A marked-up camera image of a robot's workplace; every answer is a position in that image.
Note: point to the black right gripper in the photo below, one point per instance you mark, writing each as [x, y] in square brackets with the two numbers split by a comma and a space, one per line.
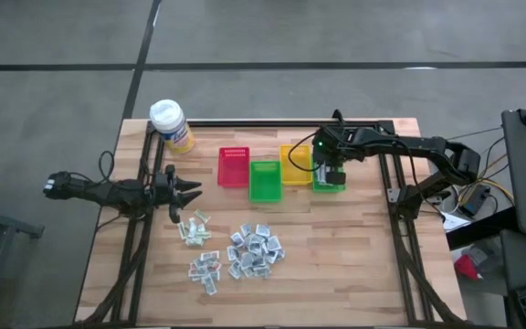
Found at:
[336, 141]

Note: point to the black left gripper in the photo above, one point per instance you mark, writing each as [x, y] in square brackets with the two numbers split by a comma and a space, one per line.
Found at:
[168, 195]

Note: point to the small paper scrap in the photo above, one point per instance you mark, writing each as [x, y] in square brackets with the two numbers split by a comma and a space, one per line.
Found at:
[278, 255]

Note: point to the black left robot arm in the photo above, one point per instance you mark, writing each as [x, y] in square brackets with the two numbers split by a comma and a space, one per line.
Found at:
[108, 194]

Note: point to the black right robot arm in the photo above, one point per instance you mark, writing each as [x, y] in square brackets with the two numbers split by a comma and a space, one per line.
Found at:
[418, 144]

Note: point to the small black clamp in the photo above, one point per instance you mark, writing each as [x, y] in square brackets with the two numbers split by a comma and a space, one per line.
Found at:
[336, 114]

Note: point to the green plastic basket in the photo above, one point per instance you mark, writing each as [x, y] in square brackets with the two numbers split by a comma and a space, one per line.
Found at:
[265, 183]
[331, 189]

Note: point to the yellow plastic basket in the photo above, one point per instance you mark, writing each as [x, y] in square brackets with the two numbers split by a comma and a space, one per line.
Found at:
[296, 176]

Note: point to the red plastic basket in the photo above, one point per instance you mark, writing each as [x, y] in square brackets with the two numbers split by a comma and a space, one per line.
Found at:
[233, 169]

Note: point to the yellow Lysol wipes canister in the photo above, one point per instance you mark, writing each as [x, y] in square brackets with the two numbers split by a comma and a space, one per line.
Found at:
[171, 128]

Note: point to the pile of crumpled newspaper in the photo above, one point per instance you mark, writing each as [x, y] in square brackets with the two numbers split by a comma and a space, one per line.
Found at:
[263, 272]
[248, 259]

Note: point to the white paper sheet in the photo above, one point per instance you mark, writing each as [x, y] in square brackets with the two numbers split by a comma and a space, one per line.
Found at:
[455, 221]

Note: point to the black power supply box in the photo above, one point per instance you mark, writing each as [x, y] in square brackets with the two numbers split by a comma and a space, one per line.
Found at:
[475, 203]

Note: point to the black desk beam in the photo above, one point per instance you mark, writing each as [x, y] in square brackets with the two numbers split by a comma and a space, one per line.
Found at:
[477, 230]

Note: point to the red crumpled object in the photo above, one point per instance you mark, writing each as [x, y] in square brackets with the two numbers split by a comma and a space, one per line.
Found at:
[466, 269]

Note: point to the grey metal stand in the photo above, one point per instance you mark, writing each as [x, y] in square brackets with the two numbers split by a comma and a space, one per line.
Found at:
[3, 226]

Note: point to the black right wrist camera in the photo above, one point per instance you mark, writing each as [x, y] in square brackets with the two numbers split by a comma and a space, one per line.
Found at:
[336, 178]

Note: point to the grey metal mount plate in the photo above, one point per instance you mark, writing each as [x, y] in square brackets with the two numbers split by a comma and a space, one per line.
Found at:
[394, 195]

